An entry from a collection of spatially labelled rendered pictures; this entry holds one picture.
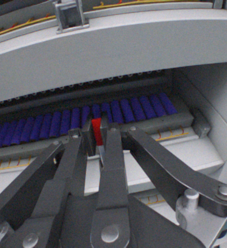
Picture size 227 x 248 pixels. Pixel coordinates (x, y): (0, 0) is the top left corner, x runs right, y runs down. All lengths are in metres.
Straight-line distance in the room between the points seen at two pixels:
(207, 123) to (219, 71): 0.08
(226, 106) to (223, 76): 0.04
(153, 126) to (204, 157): 0.09
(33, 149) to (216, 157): 0.30
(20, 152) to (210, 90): 0.33
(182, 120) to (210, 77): 0.08
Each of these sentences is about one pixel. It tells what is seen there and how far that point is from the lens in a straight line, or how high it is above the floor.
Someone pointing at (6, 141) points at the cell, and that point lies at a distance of 0.33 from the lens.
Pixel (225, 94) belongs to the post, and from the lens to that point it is 0.24.
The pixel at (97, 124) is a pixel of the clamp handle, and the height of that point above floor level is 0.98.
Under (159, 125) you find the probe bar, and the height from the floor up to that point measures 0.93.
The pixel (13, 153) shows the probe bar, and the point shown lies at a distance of 0.29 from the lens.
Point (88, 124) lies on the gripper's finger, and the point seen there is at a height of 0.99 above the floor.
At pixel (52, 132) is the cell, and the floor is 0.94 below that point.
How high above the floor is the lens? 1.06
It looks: 30 degrees down
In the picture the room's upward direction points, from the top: 10 degrees counter-clockwise
